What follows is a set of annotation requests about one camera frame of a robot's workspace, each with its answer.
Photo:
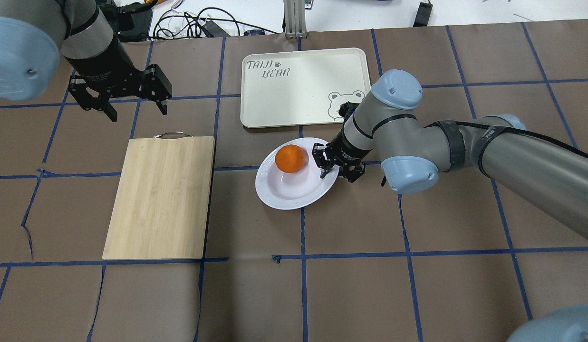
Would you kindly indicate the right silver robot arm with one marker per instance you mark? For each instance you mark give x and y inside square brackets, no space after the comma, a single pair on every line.
[550,174]

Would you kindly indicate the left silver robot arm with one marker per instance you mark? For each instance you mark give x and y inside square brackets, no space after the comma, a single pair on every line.
[35,34]

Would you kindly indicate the aluminium frame post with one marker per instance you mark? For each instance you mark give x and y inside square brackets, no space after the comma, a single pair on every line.
[295,19]

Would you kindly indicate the cream tray with bear print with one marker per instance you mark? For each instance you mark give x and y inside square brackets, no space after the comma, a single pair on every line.
[301,87]

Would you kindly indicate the black power adapter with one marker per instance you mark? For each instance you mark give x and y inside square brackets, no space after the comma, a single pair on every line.
[423,14]

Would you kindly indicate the bamboo cutting board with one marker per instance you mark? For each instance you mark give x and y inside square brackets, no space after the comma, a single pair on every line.
[162,201]

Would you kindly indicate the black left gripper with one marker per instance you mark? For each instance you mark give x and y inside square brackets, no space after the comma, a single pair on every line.
[102,65]

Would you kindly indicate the orange fruit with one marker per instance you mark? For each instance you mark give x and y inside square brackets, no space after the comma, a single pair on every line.
[291,158]

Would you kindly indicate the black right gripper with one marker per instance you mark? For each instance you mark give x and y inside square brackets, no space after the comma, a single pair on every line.
[346,148]

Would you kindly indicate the white round plate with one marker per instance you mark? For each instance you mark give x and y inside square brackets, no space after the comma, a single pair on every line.
[285,191]

